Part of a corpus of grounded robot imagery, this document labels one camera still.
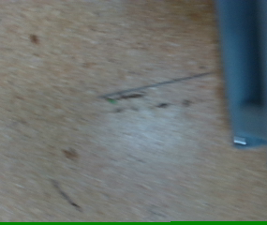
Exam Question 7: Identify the glass oven door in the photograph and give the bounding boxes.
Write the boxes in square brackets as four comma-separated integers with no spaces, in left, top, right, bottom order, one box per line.
[215,0,267,176]

